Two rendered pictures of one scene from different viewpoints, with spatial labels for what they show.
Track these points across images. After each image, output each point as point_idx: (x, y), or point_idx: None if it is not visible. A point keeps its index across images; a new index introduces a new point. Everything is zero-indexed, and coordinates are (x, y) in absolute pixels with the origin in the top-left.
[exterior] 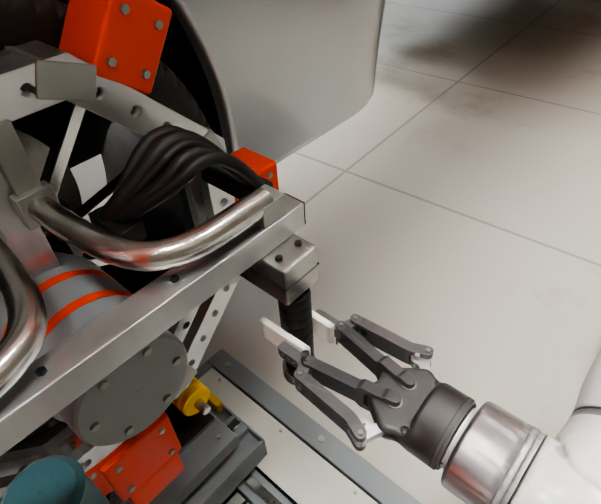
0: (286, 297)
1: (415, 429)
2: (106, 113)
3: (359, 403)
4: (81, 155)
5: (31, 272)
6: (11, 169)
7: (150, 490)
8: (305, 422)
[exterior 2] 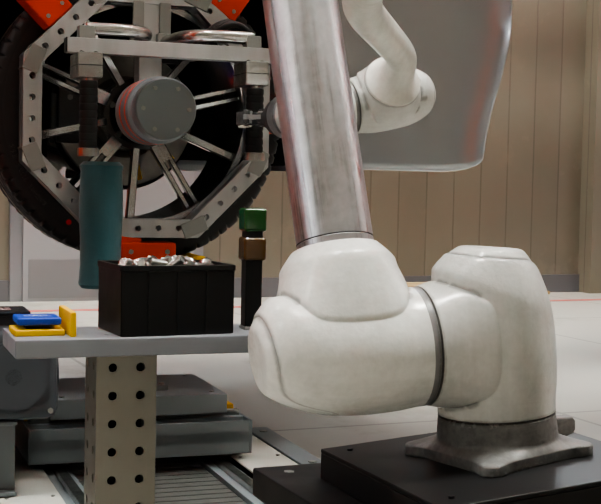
0: (246, 78)
1: (267, 104)
2: (209, 20)
3: (259, 123)
4: (207, 154)
5: (148, 76)
6: (162, 21)
7: None
8: (306, 456)
